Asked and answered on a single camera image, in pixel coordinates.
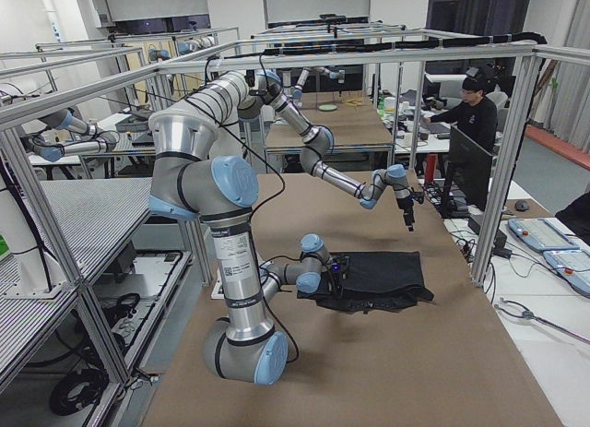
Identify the aluminium frame post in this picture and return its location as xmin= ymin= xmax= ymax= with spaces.
xmin=471 ymin=53 xmax=542 ymax=288

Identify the black computer mouse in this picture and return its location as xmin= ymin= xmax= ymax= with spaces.
xmin=514 ymin=199 xmax=530 ymax=212

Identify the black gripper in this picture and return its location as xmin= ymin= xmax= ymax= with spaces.
xmin=326 ymin=254 xmax=350 ymax=298
xmin=394 ymin=187 xmax=424 ymax=231

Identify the black Huawei monitor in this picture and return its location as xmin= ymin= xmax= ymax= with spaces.
xmin=439 ymin=125 xmax=493 ymax=219

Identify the black grabber stick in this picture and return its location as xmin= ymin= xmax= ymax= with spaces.
xmin=493 ymin=297 xmax=590 ymax=344

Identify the blue teach pendant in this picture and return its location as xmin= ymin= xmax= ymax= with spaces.
xmin=543 ymin=250 xmax=590 ymax=298
xmin=507 ymin=219 xmax=579 ymax=253

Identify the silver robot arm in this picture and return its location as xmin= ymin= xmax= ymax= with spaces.
xmin=198 ymin=70 xmax=423 ymax=231
xmin=149 ymin=109 xmax=330 ymax=385

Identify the black printed t-shirt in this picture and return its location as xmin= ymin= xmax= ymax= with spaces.
xmin=297 ymin=252 xmax=434 ymax=314

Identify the man with headset seated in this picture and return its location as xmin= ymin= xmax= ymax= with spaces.
xmin=422 ymin=67 xmax=498 ymax=153

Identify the grey slatted work table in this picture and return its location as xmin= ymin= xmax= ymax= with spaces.
xmin=1 ymin=178 xmax=150 ymax=387

